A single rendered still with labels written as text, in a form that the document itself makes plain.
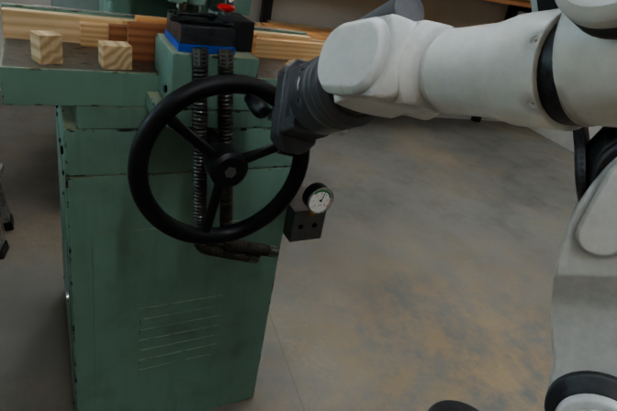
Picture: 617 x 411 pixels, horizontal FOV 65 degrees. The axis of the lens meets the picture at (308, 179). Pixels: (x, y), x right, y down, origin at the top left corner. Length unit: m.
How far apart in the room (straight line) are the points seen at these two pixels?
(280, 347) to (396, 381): 0.37
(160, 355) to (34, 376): 0.43
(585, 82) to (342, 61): 0.21
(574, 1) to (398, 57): 0.16
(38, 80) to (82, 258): 0.35
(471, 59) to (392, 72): 0.07
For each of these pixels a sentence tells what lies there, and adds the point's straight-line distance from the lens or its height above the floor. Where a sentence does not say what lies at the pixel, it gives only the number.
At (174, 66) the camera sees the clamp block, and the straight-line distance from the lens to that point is 0.78.
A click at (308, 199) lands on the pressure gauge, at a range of 1.02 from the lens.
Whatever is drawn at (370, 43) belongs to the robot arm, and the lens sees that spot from 0.41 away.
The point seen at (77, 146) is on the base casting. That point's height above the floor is 0.77.
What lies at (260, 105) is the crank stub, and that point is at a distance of 0.68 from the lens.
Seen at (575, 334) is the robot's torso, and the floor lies 0.72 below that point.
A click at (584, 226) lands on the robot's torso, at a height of 0.89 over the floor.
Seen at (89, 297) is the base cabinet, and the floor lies 0.44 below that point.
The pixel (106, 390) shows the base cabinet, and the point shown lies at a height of 0.17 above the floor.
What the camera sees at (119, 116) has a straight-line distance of 0.90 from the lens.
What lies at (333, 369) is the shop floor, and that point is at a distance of 1.60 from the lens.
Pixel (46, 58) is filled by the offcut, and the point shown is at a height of 0.91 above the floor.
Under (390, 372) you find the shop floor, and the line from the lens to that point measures 1.65.
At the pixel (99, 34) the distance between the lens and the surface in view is 1.01.
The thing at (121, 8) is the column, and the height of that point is 0.94.
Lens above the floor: 1.14
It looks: 26 degrees down
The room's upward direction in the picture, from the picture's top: 11 degrees clockwise
